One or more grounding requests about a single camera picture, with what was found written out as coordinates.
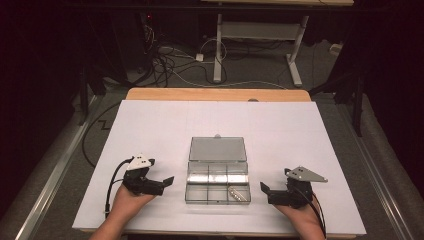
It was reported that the silver metal floor rail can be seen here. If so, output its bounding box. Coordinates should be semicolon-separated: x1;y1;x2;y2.
13;95;103;240
335;103;415;240

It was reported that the long white floor cable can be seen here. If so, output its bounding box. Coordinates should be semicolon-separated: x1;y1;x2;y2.
166;64;288;91

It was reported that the small white floor box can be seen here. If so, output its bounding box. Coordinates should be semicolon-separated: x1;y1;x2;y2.
329;42;344;57

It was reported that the clear plastic compartment box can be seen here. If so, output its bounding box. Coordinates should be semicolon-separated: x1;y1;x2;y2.
184;134;252;206

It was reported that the person's left hand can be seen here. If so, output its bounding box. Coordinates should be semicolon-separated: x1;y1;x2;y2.
108;184;157;219

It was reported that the silver beaded bracelet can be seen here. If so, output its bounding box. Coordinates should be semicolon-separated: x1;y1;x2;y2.
227;185;249;203

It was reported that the white table board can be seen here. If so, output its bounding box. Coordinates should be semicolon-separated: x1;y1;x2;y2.
71;99;368;236

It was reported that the tangle of black floor cables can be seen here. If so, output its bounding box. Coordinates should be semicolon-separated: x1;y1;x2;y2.
138;24;229;89

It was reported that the right hand-held gripper black cable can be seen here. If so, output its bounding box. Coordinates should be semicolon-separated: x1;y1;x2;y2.
293;186;328;239

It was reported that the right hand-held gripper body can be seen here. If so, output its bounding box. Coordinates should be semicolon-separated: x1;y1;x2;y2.
268;166;329;209

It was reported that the black looped floor cable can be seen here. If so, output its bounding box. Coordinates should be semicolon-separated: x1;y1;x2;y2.
81;101;122;169

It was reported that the person's right hand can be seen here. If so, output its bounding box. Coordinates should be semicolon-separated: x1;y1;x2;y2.
273;200;324;233

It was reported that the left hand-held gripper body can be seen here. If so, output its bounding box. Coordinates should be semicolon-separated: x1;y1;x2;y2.
122;153;165;197

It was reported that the black metal stand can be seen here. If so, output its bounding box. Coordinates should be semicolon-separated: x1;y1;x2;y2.
308;64;367;138
77;64;108;127

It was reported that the white metal desk frame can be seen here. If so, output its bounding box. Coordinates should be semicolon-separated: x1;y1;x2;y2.
213;13;310;88

